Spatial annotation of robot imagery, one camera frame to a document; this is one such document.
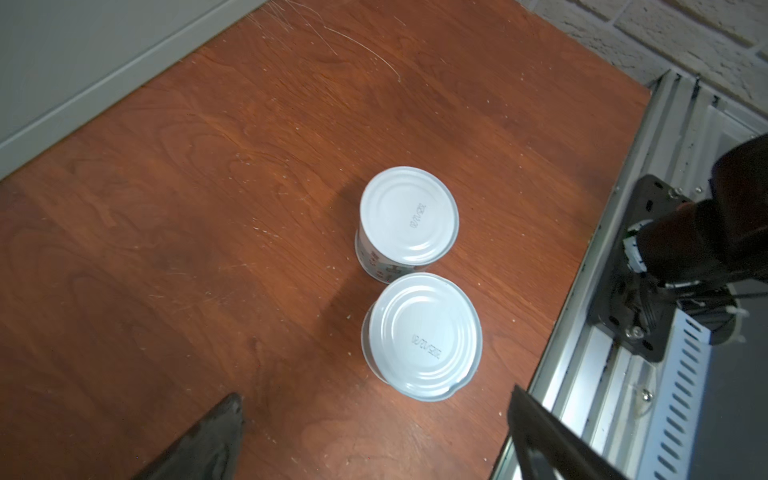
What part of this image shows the silver can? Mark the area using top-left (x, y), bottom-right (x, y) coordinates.
top-left (361, 272), bottom-right (483, 402)
top-left (355, 166), bottom-right (460, 284)

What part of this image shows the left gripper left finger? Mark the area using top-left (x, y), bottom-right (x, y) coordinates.
top-left (133, 392), bottom-right (244, 479)

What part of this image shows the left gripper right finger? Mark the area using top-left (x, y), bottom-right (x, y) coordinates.
top-left (508, 386), bottom-right (624, 480)

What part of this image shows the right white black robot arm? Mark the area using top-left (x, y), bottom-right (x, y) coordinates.
top-left (624, 135), bottom-right (767, 285)

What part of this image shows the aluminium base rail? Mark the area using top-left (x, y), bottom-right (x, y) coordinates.
top-left (527, 72), bottom-right (767, 479)

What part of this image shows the grey metal cabinet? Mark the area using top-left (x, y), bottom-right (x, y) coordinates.
top-left (1, 1), bottom-right (261, 177)

